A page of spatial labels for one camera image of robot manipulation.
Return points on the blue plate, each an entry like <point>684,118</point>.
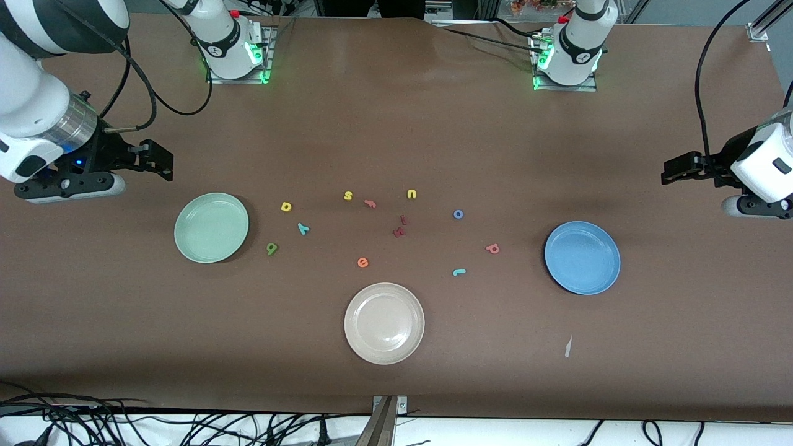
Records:
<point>582,257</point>

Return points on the teal foam letter y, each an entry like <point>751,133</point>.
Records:
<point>302,229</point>

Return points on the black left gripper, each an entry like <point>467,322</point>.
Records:
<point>722,157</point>

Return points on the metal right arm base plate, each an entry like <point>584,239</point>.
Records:
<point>267,56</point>

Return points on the beige plate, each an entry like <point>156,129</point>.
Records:
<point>384,323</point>

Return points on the grey tape scrap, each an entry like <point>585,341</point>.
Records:
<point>568,348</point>

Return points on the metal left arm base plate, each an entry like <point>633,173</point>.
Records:
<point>588,87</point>

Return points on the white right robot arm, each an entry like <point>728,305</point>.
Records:
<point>31,99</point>

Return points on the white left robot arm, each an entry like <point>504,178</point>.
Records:
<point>579,49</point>

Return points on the aluminium frame profile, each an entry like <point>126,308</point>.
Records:
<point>759,30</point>

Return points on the green plate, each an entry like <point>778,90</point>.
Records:
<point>210,227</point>

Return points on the dark metal mount post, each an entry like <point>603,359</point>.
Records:
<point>381,427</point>

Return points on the orange artificial flowers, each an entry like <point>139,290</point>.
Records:
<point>533,5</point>

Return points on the silver bracket plate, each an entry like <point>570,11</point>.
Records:
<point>403,406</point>

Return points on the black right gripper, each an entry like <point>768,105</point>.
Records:
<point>105,153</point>

